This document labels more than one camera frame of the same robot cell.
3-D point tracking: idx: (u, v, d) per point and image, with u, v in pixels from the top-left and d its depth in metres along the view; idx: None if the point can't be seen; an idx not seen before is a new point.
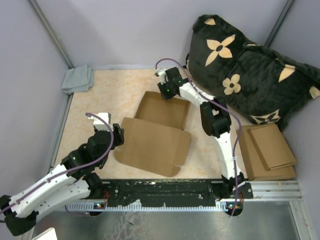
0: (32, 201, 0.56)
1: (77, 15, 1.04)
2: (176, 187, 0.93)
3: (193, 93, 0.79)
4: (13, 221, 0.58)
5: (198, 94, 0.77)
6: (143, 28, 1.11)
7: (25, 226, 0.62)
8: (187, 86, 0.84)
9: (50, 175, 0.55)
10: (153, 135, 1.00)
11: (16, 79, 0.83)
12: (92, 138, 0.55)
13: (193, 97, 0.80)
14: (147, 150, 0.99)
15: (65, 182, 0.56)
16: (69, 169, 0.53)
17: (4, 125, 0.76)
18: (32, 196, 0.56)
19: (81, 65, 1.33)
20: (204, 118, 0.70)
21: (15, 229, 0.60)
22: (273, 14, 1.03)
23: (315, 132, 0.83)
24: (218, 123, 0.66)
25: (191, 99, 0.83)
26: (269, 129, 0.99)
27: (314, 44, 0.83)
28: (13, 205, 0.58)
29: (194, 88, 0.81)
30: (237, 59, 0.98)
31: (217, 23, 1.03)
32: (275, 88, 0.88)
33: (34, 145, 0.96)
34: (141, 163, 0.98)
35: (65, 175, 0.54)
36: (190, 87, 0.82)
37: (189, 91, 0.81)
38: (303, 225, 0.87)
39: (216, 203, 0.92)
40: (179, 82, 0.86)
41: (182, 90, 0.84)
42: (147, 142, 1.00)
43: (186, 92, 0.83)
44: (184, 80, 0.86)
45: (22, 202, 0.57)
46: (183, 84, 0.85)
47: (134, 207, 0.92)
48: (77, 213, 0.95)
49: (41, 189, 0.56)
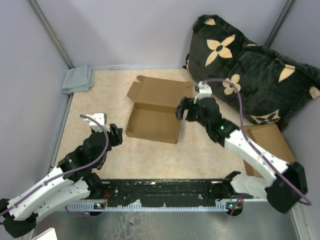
0: (30, 203, 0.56)
1: (77, 15, 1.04)
2: (176, 187, 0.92)
3: (251, 153, 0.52)
4: (13, 224, 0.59)
5: (261, 158, 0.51)
6: (143, 28, 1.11)
7: (25, 228, 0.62)
8: (237, 138, 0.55)
9: (47, 178, 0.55)
10: (163, 97, 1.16)
11: (17, 80, 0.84)
12: (87, 140, 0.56)
13: (251, 159, 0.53)
14: (149, 89, 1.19)
15: (62, 185, 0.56)
16: (64, 173, 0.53)
17: (4, 125, 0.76)
18: (29, 200, 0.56)
19: (81, 65, 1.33)
20: (273, 190, 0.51)
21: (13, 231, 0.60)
22: (273, 14, 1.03)
23: (315, 132, 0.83)
24: (293, 201, 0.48)
25: (245, 158, 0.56)
26: (269, 129, 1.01)
27: (314, 43, 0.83)
28: (11, 208, 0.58)
29: (251, 143, 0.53)
30: (237, 59, 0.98)
31: (217, 23, 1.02)
32: (275, 88, 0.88)
33: (34, 145, 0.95)
34: (148, 81, 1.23)
35: (62, 177, 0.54)
36: (244, 142, 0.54)
37: (243, 149, 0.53)
38: (303, 225, 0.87)
39: (216, 203, 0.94)
40: (222, 129, 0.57)
41: (231, 144, 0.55)
42: (155, 91, 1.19)
43: (238, 148, 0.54)
44: (230, 125, 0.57)
45: (19, 205, 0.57)
46: (230, 134, 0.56)
47: (134, 207, 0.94)
48: (77, 214, 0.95)
49: (39, 192, 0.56)
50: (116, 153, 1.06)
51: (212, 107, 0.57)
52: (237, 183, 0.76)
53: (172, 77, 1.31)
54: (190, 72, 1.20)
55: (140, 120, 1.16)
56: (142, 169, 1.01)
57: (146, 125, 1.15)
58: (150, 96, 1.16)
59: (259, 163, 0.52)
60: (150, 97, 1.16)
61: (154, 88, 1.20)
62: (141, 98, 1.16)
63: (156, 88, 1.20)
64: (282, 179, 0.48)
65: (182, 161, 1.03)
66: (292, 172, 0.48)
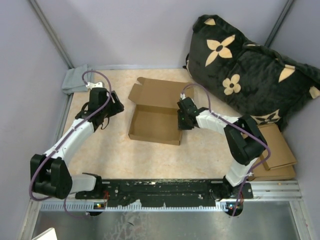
0: (70, 145, 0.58)
1: (77, 15, 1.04)
2: (176, 187, 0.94)
3: (212, 118, 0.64)
4: (63, 169, 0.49)
5: (218, 119, 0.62)
6: (143, 28, 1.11)
7: (67, 183, 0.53)
8: (204, 114, 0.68)
9: (74, 125, 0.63)
10: (161, 99, 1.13)
11: (16, 80, 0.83)
12: (91, 93, 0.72)
13: (214, 124, 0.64)
14: (151, 91, 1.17)
15: (88, 128, 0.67)
16: (88, 117, 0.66)
17: (4, 124, 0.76)
18: (68, 142, 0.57)
19: (81, 65, 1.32)
20: (232, 146, 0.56)
21: (62, 183, 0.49)
22: (273, 14, 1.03)
23: (315, 132, 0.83)
24: (251, 148, 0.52)
25: (213, 128, 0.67)
26: (269, 129, 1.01)
27: (314, 43, 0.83)
28: (54, 152, 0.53)
29: (212, 113, 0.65)
30: (237, 59, 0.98)
31: (217, 23, 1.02)
32: (275, 87, 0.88)
33: (34, 145, 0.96)
34: (147, 83, 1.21)
35: (86, 122, 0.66)
36: (208, 113, 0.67)
37: (207, 118, 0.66)
38: (303, 225, 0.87)
39: (216, 203, 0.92)
40: (194, 112, 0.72)
41: (200, 119, 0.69)
42: (153, 92, 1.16)
43: (204, 120, 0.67)
44: (201, 108, 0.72)
45: (61, 149, 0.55)
46: (200, 113, 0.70)
47: (134, 207, 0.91)
48: (78, 215, 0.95)
49: (74, 134, 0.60)
50: (116, 153, 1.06)
51: (185, 101, 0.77)
52: (231, 176, 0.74)
53: (172, 77, 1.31)
54: (190, 72, 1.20)
55: (141, 121, 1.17)
56: (142, 169, 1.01)
57: (146, 126, 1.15)
58: (153, 98, 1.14)
59: (218, 124, 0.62)
60: (152, 99, 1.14)
61: (156, 89, 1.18)
62: (140, 101, 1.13)
63: (158, 89, 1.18)
64: (230, 127, 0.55)
65: (182, 161, 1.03)
66: (245, 125, 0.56)
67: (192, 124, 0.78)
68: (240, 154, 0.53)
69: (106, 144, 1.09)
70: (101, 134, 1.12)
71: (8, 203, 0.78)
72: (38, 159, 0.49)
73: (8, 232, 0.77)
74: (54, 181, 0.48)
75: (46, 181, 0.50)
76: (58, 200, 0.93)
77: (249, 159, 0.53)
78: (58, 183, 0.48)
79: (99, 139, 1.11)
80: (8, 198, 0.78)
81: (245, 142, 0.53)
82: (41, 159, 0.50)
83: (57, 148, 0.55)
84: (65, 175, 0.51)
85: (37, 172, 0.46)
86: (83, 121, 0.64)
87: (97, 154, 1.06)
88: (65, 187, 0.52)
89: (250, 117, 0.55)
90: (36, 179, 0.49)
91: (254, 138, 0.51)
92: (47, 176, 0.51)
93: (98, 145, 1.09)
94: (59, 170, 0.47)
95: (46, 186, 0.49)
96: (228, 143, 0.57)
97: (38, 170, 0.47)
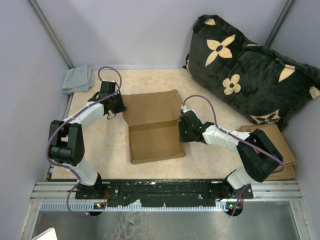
0: (85, 117, 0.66)
1: (77, 16, 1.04)
2: (176, 187, 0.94)
3: (221, 134, 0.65)
4: (79, 131, 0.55)
5: (228, 135, 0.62)
6: (143, 28, 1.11)
7: (81, 150, 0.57)
8: (211, 130, 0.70)
9: (88, 104, 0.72)
10: (161, 113, 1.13)
11: (16, 80, 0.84)
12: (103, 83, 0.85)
13: (223, 140, 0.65)
14: (141, 108, 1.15)
15: (98, 110, 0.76)
16: (100, 100, 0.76)
17: (4, 125, 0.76)
18: (83, 115, 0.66)
19: (81, 66, 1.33)
20: (246, 164, 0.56)
21: (77, 147, 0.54)
22: (273, 14, 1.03)
23: (315, 132, 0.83)
24: (267, 164, 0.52)
25: (222, 143, 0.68)
26: (269, 129, 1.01)
27: (314, 44, 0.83)
28: (71, 119, 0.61)
29: (220, 128, 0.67)
30: (237, 59, 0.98)
31: (217, 23, 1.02)
32: (275, 88, 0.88)
33: (35, 145, 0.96)
34: (140, 100, 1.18)
35: (98, 104, 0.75)
36: (216, 130, 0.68)
37: (215, 133, 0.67)
38: (303, 225, 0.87)
39: (216, 203, 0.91)
40: (200, 128, 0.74)
41: (207, 135, 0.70)
42: (149, 106, 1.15)
43: (212, 136, 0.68)
44: (206, 124, 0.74)
45: (77, 118, 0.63)
46: (206, 129, 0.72)
47: (134, 207, 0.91)
48: (77, 215, 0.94)
49: (88, 110, 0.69)
50: (116, 153, 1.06)
51: (188, 115, 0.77)
52: (233, 180, 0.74)
53: (172, 77, 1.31)
54: (190, 72, 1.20)
55: (135, 135, 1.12)
56: (142, 169, 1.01)
57: (142, 142, 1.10)
58: (143, 116, 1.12)
59: (228, 140, 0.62)
60: (144, 115, 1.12)
61: (147, 106, 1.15)
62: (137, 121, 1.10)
63: (149, 106, 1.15)
64: (243, 144, 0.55)
65: (182, 161, 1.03)
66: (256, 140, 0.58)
67: (197, 140, 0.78)
68: (256, 171, 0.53)
69: (106, 144, 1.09)
70: (101, 134, 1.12)
71: (8, 203, 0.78)
72: (57, 123, 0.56)
73: (8, 232, 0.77)
74: (70, 142, 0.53)
75: (62, 146, 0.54)
76: (58, 200, 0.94)
77: (265, 176, 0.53)
78: (74, 143, 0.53)
79: (99, 139, 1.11)
80: (8, 198, 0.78)
81: (260, 159, 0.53)
82: (60, 123, 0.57)
83: (74, 116, 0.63)
84: (80, 141, 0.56)
85: (55, 132, 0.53)
86: (96, 102, 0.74)
87: (97, 154, 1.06)
88: (79, 155, 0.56)
89: (262, 132, 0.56)
90: (53, 144, 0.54)
91: (268, 154, 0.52)
92: (63, 143, 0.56)
93: (98, 145, 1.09)
94: (76, 131, 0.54)
95: (61, 149, 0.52)
96: (241, 161, 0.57)
97: (57, 129, 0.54)
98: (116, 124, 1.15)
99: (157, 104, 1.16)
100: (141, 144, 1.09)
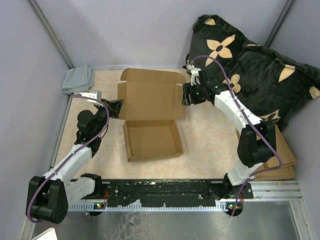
0: (69, 168, 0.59)
1: (77, 15, 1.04)
2: (176, 187, 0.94)
3: (234, 108, 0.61)
4: (59, 192, 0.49)
5: (240, 112, 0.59)
6: (143, 28, 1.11)
7: (64, 206, 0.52)
8: (225, 96, 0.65)
9: (74, 149, 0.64)
10: (161, 107, 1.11)
11: (17, 80, 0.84)
12: (80, 124, 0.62)
13: (233, 113, 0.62)
14: (141, 98, 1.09)
15: (87, 153, 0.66)
16: (87, 142, 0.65)
17: (4, 124, 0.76)
18: (67, 166, 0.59)
19: (81, 66, 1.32)
20: (242, 144, 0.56)
21: (58, 207, 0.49)
22: (273, 14, 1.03)
23: (315, 132, 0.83)
24: (260, 154, 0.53)
25: (229, 114, 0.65)
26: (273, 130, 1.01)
27: (314, 43, 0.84)
28: (52, 175, 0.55)
29: (235, 100, 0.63)
30: (237, 59, 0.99)
31: (217, 23, 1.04)
32: (275, 88, 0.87)
33: (34, 145, 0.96)
34: (139, 88, 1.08)
35: (86, 148, 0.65)
36: (230, 99, 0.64)
37: (228, 103, 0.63)
38: (303, 225, 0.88)
39: (216, 203, 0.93)
40: (215, 87, 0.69)
41: (219, 100, 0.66)
42: (151, 95, 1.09)
43: (224, 103, 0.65)
44: (223, 86, 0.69)
45: (59, 172, 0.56)
46: (221, 92, 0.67)
47: (134, 207, 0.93)
48: (78, 215, 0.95)
49: (73, 158, 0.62)
50: (116, 153, 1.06)
51: (208, 72, 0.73)
52: (233, 176, 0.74)
53: None
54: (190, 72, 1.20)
55: (131, 132, 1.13)
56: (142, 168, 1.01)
57: (137, 139, 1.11)
58: (142, 111, 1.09)
59: (237, 116, 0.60)
60: (143, 110, 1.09)
61: (148, 95, 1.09)
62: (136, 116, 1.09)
63: (151, 95, 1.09)
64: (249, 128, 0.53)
65: (182, 161, 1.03)
66: (263, 129, 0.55)
67: (206, 99, 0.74)
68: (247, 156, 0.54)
69: (106, 144, 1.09)
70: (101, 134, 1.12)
71: (8, 203, 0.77)
72: (37, 181, 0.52)
73: (7, 232, 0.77)
74: (51, 202, 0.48)
75: (43, 203, 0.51)
76: None
77: (253, 163, 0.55)
78: (55, 204, 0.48)
79: None
80: (8, 198, 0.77)
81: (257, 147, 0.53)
82: (40, 181, 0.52)
83: (56, 170, 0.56)
84: (63, 197, 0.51)
85: (35, 193, 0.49)
86: (82, 146, 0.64)
87: (97, 154, 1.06)
88: (62, 213, 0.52)
89: (272, 124, 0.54)
90: (34, 201, 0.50)
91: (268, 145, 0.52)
92: (45, 199, 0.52)
93: None
94: (57, 190, 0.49)
95: (41, 208, 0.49)
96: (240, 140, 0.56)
97: (39, 188, 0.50)
98: (116, 124, 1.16)
99: (160, 92, 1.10)
100: (131, 138, 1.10)
